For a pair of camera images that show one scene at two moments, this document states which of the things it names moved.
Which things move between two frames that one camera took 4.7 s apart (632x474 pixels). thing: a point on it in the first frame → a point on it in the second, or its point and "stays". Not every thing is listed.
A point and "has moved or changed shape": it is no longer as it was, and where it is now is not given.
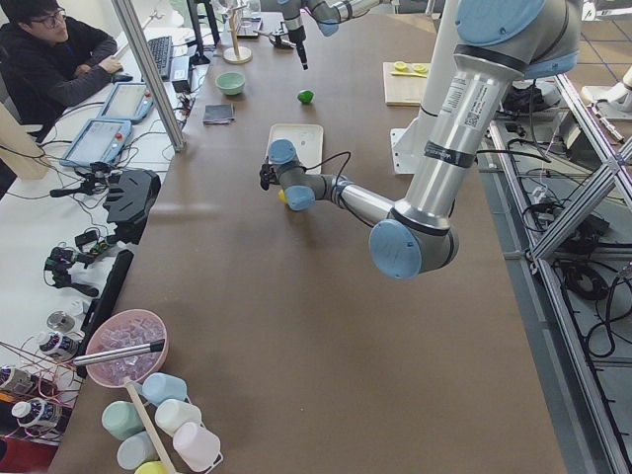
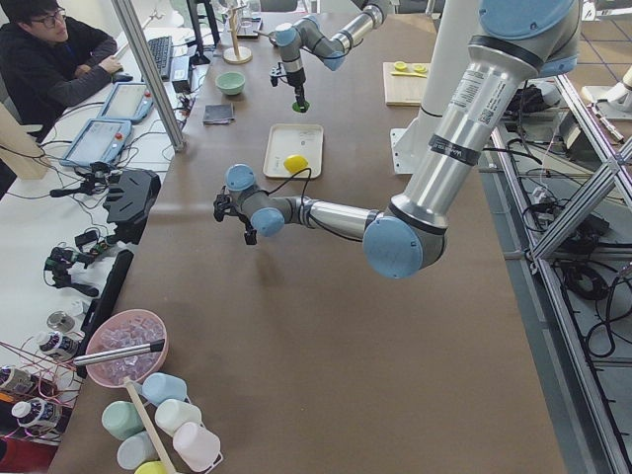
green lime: (305, 97) has moved or changed shape
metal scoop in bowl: (125, 351) stays
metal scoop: (276, 40) stays
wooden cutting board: (404, 90) stays
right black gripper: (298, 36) → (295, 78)
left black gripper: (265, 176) → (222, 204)
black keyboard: (162, 49) stays
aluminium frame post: (155, 73) stays
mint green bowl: (231, 82) stays
